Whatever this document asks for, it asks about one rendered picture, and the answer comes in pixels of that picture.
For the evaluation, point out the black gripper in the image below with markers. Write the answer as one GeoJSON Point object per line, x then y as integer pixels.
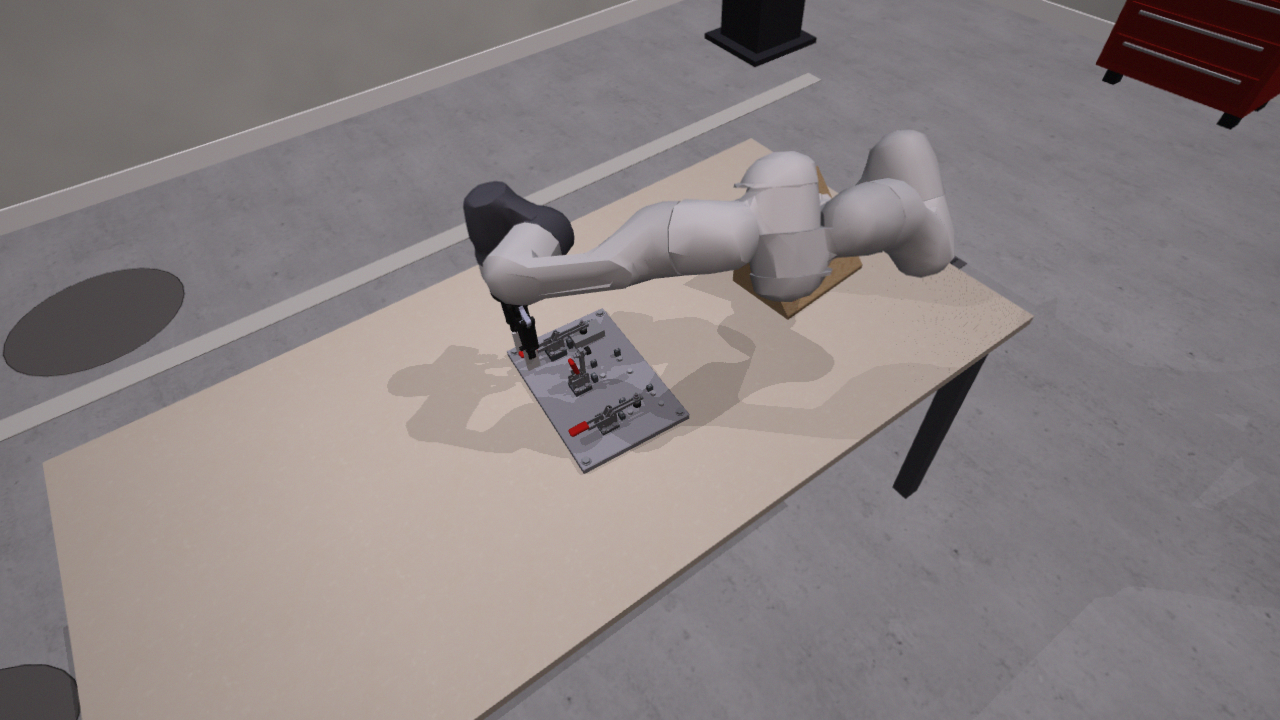
{"type": "Point", "coordinates": [523, 330]}

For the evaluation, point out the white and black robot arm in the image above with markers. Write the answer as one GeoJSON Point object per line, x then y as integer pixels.
{"type": "Point", "coordinates": [521, 247]}

